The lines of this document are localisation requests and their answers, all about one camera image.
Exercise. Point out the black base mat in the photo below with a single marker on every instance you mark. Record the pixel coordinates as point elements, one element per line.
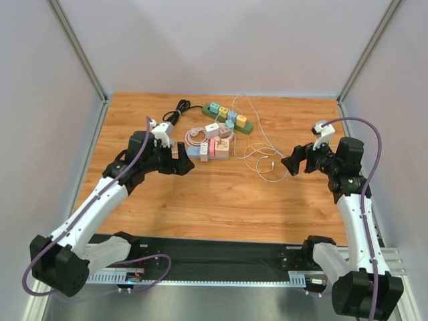
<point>231,260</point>

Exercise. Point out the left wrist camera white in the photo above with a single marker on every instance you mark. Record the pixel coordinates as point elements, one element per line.
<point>161,130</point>

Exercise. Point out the green power strip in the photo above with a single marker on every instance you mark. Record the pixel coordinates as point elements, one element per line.
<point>247,130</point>

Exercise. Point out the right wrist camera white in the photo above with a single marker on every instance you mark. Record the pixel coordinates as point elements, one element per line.
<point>323,133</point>

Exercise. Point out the white charger plug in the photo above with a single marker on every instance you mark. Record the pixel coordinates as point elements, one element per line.
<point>204,151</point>

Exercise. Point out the beige patterned cube charger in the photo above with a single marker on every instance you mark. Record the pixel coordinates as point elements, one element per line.
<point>222,148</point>

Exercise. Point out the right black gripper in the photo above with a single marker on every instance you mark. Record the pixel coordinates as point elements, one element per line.
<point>309,159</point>

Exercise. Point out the yellow charger plug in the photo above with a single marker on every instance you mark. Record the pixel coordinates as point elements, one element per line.
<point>223,111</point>

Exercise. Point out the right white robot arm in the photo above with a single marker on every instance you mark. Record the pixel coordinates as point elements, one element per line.
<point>362,285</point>

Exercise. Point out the light blue small charger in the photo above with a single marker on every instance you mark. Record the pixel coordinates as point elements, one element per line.
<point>230,124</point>

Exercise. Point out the teal charger plug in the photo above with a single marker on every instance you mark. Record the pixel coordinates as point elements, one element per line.
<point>214,108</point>

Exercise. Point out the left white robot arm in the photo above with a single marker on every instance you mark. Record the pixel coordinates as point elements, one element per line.
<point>63,260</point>

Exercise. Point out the grey slotted cable duct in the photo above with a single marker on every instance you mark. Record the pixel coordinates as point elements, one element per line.
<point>128,278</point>

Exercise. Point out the brown pink charger plug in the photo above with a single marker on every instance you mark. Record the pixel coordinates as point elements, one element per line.
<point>225,133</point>

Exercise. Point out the pink round power strip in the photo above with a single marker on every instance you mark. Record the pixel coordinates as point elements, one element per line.
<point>195,136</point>

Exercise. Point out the blue charger plug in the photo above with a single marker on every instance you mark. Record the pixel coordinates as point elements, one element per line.
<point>231,115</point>

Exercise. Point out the orange charger plug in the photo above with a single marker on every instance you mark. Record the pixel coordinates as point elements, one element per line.
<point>241,121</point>

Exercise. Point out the white charger on pink strip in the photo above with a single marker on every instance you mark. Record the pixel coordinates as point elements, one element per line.
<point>212,130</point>

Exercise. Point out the light blue power strip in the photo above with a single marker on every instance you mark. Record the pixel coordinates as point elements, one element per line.
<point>193,152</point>

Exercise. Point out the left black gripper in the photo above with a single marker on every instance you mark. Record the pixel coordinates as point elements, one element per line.
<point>170,160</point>

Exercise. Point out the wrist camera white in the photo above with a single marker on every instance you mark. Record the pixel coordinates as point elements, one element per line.
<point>161,130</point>
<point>323,133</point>

